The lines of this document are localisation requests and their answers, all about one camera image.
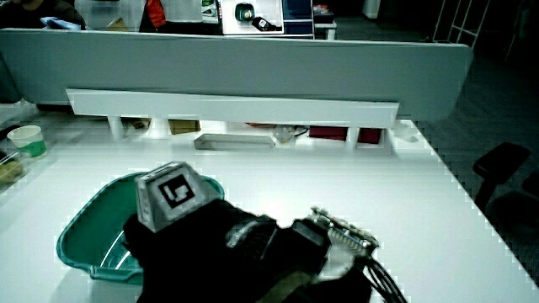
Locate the teal plastic plate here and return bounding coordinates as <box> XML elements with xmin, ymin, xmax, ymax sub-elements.
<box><xmin>56</xmin><ymin>171</ymin><xmax>226</xmax><ymax>286</ymax></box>

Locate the clear plastic bag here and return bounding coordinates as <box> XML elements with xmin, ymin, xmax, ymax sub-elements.
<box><xmin>272</xmin><ymin>125</ymin><xmax>298</xmax><ymax>145</ymax></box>

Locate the grey shallow tray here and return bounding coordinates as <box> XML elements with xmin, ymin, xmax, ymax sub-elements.
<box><xmin>193</xmin><ymin>133</ymin><xmax>277</xmax><ymax>152</ymax></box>

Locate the white desk shelf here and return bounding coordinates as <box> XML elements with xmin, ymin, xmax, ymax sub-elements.
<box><xmin>66</xmin><ymin>88</ymin><xmax>400</xmax><ymax>152</ymax></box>

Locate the dark red box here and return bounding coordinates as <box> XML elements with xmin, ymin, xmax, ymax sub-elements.
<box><xmin>357</xmin><ymin>127</ymin><xmax>383</xmax><ymax>145</ymax></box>
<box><xmin>308</xmin><ymin>125</ymin><xmax>349</xmax><ymax>142</ymax></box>

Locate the grey desk partition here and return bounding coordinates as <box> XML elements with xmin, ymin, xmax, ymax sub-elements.
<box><xmin>0</xmin><ymin>28</ymin><xmax>475</xmax><ymax>123</ymax></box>

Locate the cardboard box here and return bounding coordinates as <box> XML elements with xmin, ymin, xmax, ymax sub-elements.
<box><xmin>168</xmin><ymin>120</ymin><xmax>201</xmax><ymax>136</ymax></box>

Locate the white display board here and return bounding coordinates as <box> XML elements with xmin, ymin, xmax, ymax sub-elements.
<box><xmin>217</xmin><ymin>0</ymin><xmax>315</xmax><ymax>38</ymax></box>

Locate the orange garment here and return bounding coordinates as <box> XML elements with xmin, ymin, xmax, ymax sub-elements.
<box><xmin>144</xmin><ymin>0</ymin><xmax>168</xmax><ymax>29</ymax></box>

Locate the white metal rack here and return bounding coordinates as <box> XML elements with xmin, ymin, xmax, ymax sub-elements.
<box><xmin>432</xmin><ymin>0</ymin><xmax>492</xmax><ymax>48</ymax></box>

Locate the white green paper cup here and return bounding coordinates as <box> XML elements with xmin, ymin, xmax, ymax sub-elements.
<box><xmin>7</xmin><ymin>125</ymin><xmax>49</xmax><ymax>161</ymax></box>

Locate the blue cloth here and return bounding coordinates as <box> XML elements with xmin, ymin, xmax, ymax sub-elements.
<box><xmin>40</xmin><ymin>16</ymin><xmax>82</xmax><ymax>31</ymax></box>

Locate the clear container of yellow food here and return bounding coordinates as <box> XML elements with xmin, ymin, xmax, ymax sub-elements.
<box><xmin>0</xmin><ymin>156</ymin><xmax>25</xmax><ymax>186</ymax></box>

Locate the black glove cable bundle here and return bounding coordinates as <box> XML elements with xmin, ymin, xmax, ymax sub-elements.
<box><xmin>364</xmin><ymin>255</ymin><xmax>408</xmax><ymax>303</ymax></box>

